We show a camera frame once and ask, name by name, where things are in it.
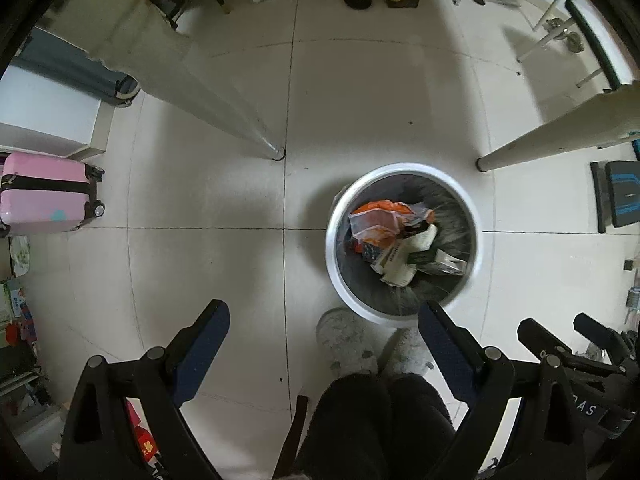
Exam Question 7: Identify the clear plastic bag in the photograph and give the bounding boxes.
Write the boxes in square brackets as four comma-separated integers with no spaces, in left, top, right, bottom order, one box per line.
[348,208,401,247]

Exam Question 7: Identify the left table leg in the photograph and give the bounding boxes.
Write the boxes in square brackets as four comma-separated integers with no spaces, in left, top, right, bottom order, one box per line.
[89,0,285,160]

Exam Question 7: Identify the black trouser legs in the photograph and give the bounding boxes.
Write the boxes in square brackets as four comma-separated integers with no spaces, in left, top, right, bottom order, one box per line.
[274,374,454,479]

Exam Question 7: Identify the silver trash bin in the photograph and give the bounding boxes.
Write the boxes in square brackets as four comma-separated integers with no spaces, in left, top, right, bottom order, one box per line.
[324,162,484,328]

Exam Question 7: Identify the green white carton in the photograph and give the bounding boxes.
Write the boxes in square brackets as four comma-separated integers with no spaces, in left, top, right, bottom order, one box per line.
[370,224,468,288]

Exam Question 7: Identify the table leg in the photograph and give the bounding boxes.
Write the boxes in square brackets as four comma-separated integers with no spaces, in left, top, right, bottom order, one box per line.
[89,0,285,160]
[476,80,639,172]

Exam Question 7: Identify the grey slipper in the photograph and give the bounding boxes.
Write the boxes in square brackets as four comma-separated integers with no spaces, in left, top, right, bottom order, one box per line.
[316,308,378,378]
[380,327,434,377]

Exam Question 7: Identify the grey left slipper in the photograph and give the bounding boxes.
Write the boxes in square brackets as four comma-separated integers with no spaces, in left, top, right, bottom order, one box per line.
[316,308,378,378]

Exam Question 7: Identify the right table leg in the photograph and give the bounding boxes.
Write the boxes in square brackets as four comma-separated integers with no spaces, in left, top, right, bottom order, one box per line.
[476,80,639,172]

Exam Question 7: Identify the black blue floor scale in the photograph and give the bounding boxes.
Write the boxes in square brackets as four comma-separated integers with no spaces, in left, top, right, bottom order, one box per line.
[589,160,640,234]

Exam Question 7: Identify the orange snack wrapper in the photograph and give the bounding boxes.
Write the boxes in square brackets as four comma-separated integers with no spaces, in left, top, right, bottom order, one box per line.
[347,200,436,255]

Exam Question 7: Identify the pink suitcase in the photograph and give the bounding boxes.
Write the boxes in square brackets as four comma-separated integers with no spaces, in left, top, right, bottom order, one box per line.
[1,152,105,237]

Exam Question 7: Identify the grey right slipper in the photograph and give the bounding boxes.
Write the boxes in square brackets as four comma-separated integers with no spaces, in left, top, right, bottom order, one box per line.
[380,327,434,377]

